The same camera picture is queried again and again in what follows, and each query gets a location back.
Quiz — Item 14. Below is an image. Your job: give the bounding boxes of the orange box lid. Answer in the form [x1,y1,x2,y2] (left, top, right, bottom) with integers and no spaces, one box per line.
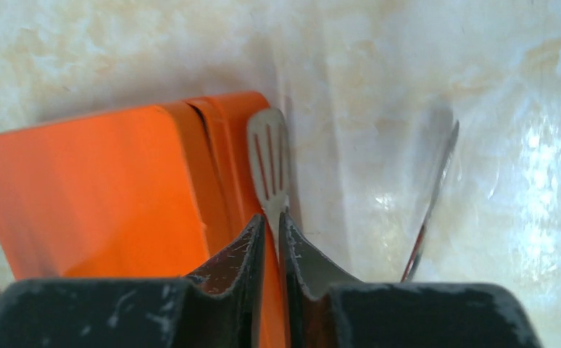
[0,102,235,280]

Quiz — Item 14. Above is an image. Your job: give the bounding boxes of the orange cookie box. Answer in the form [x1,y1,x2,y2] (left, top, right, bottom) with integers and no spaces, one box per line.
[186,91,286,347]

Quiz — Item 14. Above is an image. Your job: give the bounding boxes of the metal tongs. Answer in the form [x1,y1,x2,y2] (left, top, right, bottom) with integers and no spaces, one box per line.
[246,108,460,282]

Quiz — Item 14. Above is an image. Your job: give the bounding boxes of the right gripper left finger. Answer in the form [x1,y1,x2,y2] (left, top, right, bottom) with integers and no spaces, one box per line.
[0,215,266,347]

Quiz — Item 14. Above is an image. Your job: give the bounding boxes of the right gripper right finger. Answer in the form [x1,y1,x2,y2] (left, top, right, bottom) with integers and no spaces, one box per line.
[278,213,541,347]

